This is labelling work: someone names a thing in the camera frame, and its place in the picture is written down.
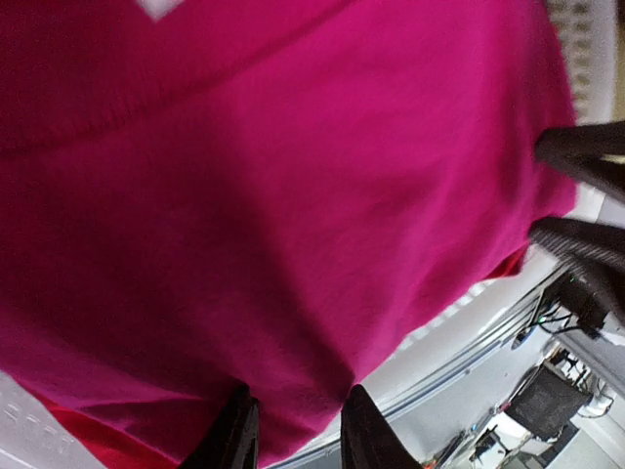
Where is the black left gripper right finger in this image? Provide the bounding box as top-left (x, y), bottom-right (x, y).
top-left (340, 385), bottom-right (420, 469)

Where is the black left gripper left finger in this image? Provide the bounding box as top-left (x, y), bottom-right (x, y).
top-left (178, 385), bottom-right (260, 469)

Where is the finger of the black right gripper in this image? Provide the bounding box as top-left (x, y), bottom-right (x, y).
top-left (529, 217), bottom-right (624, 313)
top-left (535, 120), bottom-right (624, 200)

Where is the red shirt with white print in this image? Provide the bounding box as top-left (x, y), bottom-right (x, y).
top-left (14, 232), bottom-right (526, 468)

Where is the magenta pink garment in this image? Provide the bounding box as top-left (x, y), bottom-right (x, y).
top-left (1, 1), bottom-right (576, 465)

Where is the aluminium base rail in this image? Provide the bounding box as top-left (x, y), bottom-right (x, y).
top-left (287, 273), bottom-right (567, 469)

